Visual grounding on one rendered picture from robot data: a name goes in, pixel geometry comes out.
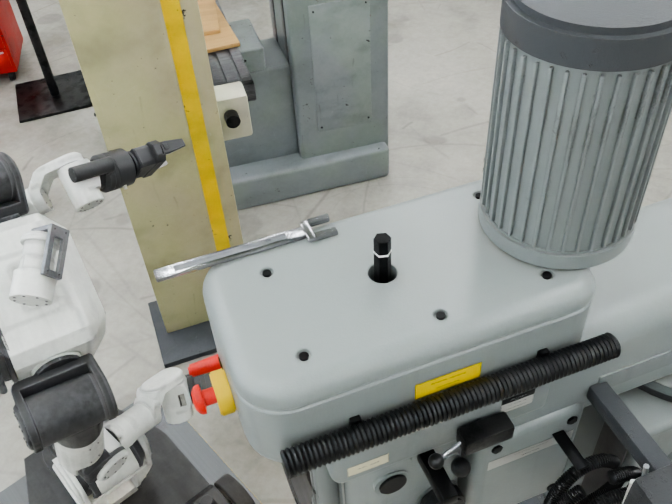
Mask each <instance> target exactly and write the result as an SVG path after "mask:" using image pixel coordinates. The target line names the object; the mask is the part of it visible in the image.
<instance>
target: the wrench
mask: <svg viewBox="0 0 672 504"><path fill-rule="evenodd" d="M329 221H330V219H329V215H328V214H327V213H326V214H323V215H320V216H316V217H313V218H309V219H307V220H305V221H301V222H300V223H299V225H300V227H298V228H295V229H291V230H288V231H284V232H281V233H277V234H274V235H271V236H267V237H264V238H260V239H257V240H254V241H250V242H247V243H243V244H240V245H237V246H233V247H230V248H226V249H223V250H220V251H216V252H213V253H209V254H206V255H203V256H199V257H196V258H192V259H189V260H186V261H182V262H179V263H175V264H172V265H168V266H165V267H162V268H158V269H155V270H154V271H153V272H154V275H155V278H156V281H157V282H161V281H165V280H168V279H171V278H175V277H178V276H182V275H185V274H188V273H192V272H195V271H198V270H202V269H205V268H208V267H212V266H215V265H218V264H222V263H225V262H229V261H232V260H235V259H239V258H242V257H245V256H249V255H252V254H255V253H259V252H262V251H265V250H269V249H272V248H276V247H279V246H282V245H286V244H289V243H292V242H296V241H299V240H302V239H305V238H307V240H308V242H313V241H316V240H317V241H319V240H322V239H325V238H329V237H332V236H335V235H338V230H337V229H336V227H331V228H328V229H324V230H321V231H318V232H313V230H312V228H311V227H313V226H317V225H320V224H323V223H327V222H329Z"/></svg>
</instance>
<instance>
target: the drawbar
mask: <svg viewBox="0 0 672 504"><path fill-rule="evenodd" d="M373 242H374V252H375V253H376V254H377V255H379V256H383V255H388V254H389V252H390V251H391V237H390V236H389V235H388V234H387V233H377V234H376V236H375V237H374V239H373ZM374 282H377V283H389V282H391V253H390V254H389V256H388V257H381V258H379V257H378V256H376V255H375V254H374Z"/></svg>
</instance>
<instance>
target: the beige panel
mask: <svg viewBox="0 0 672 504"><path fill-rule="evenodd" d="M58 1H59V4H60V7H61V10H62V13H63V16H64V19H65V22H66V25H67V28H68V31H69V34H70V37H71V41H72V44H73V47H74V50H75V53H76V56H77V59H78V62H79V65H80V68H81V71H82V74H83V77H84V80H85V83H86V86H87V89H88V92H89V96H90V99H91V102H92V105H93V108H94V111H95V114H96V117H97V120H98V123H99V126H100V129H101V132H102V135H103V138H104V141H105V144H106V147H107V150H108V151H110V150H114V149H118V148H122V149H124V150H125V151H130V150H131V149H133V148H136V147H140V146H143V145H145V144H146V143H147V142H150V141H154V140H157V141H159V142H162V141H167V140H173V139H180V138H182V139H183V141H184V143H185V145H186V146H185V147H183V148H181V149H179V150H177V151H174V152H172V153H170V154H168V155H166V161H167V163H168V164H167V165H166V166H164V167H161V168H159V169H157V170H156V171H155V173H154V174H153V175H152V176H149V177H146V178H142V177H140V178H137V179H136V180H135V182H134V184H132V185H129V186H127V189H124V188H120V190H121V193H122V196H123V199H124V202H125V205H126V208H127V212H128V215H129V218H130V221H131V224H132V227H133V230H134V233H135V236H136V239H137V242H138V245H139V248H140V251H141V254H142V257H143V260H144V263H145V267H146V270H147V273H148V276H149V279H150V282H151V285H152V288H153V291H154V294H155V297H156V301H153V302H150V303H148V306H149V310H150V314H151V317H152V321H153V325H154V329H155V333H156V336H157V340H158V344H159V348H160V352H161V356H162V359H163V363H164V366H165V368H169V367H172V366H175V365H178V364H181V363H185V362H188V361H191V360H194V359H197V358H200V357H203V356H206V355H209V354H213V353H216V352H217V348H216V344H215V341H214V337H213V333H212V329H211V325H210V321H209V318H208V314H207V310H206V305H205V302H204V298H203V282H204V279H205V277H206V275H207V273H208V271H209V269H210V268H211V267H208V268H205V269H202V270H198V271H195V272H192V273H188V274H185V275H182V276H178V277H175V278H171V279H168V280H165V281H161V282H157V281H156V278H155V275H154V272H153V271H154V270H155V269H158V268H162V267H165V266H168V265H172V264H175V263H179V262H182V261H186V260H189V259H192V258H196V257H199V256H203V255H206V254H209V253H213V252H216V251H220V250H223V249H226V248H230V247H233V246H237V245H240V244H243V237H242V232H241V227H240V222H239V216H238V211H237V206H236V201H235V195H234V190H233V185H232V179H231V174H230V169H229V164H228V158H227V153H226V148H225V143H224V137H223V132H222V127H221V122H220V116H219V111H218V106H217V100H216V95H215V90H214V85H213V79H212V74H211V69H210V64H209V58H208V53H207V48H206V43H205V37H204V32H203V27H202V21H201V16H200V11H199V6H198V0H58Z"/></svg>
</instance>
